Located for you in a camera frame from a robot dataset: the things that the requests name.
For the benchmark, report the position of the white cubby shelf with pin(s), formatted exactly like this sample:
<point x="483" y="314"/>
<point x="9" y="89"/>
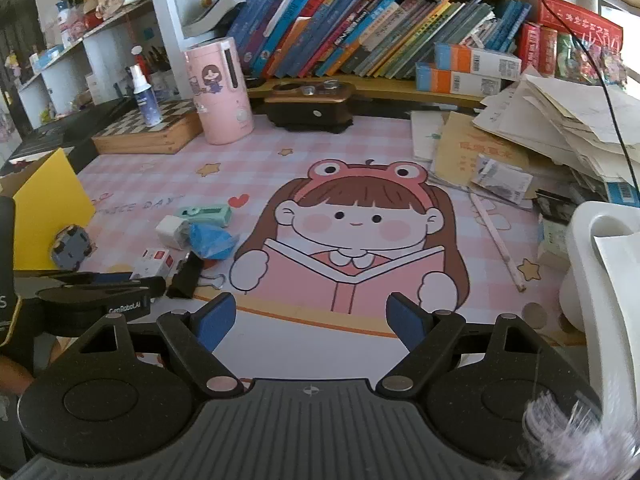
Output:
<point x="100" y="55"/>

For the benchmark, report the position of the white pen pot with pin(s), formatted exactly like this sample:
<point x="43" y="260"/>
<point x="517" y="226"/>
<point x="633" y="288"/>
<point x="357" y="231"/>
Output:
<point x="165" y="85"/>

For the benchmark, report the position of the red tassel ornament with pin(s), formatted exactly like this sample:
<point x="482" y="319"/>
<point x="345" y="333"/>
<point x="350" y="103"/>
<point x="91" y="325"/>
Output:
<point x="137" y="55"/>

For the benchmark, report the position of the white plastic appliance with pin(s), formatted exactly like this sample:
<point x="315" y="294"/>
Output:
<point x="610" y="270"/>

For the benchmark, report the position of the small white red box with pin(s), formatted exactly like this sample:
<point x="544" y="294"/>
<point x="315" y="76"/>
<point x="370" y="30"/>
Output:
<point x="152" y="262"/>

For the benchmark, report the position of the pale wooden pencil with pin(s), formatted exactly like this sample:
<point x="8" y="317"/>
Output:
<point x="497" y="242"/>

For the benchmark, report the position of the small white cube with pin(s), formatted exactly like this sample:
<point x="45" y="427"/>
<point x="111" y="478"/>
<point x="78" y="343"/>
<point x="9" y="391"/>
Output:
<point x="172" y="232"/>

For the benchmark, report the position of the pink cartoon cylinder container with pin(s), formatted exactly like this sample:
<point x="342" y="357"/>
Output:
<point x="220" y="95"/>

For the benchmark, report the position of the white red label box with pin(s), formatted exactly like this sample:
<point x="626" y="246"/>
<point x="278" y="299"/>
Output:
<point x="96" y="89"/>

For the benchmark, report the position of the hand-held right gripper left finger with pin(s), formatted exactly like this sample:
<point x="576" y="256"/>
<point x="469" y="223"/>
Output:
<point x="217" y="322"/>

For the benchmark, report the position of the row of leaning books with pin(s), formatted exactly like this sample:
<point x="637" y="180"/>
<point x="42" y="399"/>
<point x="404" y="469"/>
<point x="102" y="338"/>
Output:
<point x="360" y="30"/>

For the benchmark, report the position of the white spray bottle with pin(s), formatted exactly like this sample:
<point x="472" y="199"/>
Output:
<point x="146" y="102"/>

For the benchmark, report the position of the fluffy pale cloth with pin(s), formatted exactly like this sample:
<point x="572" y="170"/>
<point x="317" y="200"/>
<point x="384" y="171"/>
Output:
<point x="575" y="435"/>

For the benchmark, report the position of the person's left forearm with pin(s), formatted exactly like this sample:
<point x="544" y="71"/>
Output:
<point x="12" y="375"/>

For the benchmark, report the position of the white printed packet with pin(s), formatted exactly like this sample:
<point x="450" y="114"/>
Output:
<point x="502" y="179"/>

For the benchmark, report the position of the dark wooden box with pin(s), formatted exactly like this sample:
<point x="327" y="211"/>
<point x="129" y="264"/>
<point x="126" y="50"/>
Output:
<point x="310" y="110"/>

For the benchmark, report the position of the white lotion bottle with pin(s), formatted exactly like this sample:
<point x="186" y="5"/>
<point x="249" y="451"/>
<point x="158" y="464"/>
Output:
<point x="65" y="27"/>

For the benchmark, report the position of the black electronic keyboard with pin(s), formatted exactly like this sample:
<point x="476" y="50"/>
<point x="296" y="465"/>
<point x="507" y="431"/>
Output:
<point x="65" y="130"/>

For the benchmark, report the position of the blue tissue pack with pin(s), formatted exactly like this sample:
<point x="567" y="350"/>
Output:
<point x="47" y="56"/>

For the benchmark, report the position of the grey toy figure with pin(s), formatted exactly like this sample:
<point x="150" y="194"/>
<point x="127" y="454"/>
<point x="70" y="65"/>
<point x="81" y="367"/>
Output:
<point x="74" y="250"/>

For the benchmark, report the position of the wooden bookshelf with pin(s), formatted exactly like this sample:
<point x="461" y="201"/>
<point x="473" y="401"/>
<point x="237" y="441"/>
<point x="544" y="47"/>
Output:
<point x="380" y="91"/>

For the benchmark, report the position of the black binder clip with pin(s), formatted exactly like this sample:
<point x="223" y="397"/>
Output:
<point x="187" y="277"/>

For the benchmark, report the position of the wooden chessboard box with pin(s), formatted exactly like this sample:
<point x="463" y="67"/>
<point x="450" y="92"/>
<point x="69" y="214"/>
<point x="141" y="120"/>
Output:
<point x="150" y="132"/>

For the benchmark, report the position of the brown paper envelope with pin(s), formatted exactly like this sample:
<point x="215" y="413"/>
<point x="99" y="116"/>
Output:
<point x="460" y="155"/>

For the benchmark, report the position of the orange blue carton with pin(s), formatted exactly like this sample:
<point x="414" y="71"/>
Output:
<point x="450" y="80"/>
<point x="475" y="60"/>

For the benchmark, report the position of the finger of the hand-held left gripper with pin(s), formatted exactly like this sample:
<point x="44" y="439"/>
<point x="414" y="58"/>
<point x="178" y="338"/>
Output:
<point x="112" y="277"/>
<point x="100" y="292"/>

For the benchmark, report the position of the red gift box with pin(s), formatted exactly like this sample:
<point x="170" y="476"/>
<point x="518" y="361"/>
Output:
<point x="575" y="20"/>

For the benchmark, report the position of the pile of loose papers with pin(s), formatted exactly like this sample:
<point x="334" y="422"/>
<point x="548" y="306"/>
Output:
<point x="565" y="115"/>

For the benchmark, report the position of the yellow cardboard box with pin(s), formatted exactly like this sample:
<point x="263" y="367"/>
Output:
<point x="50" y="210"/>

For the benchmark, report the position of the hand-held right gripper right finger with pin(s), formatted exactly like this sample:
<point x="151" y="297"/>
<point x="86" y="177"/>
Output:
<point x="407" y="322"/>

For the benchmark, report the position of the blue plastic item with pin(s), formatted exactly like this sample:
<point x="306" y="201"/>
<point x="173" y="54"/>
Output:
<point x="212" y="242"/>

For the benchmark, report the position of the mint green correction tape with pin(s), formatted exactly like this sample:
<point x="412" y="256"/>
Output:
<point x="207" y="216"/>

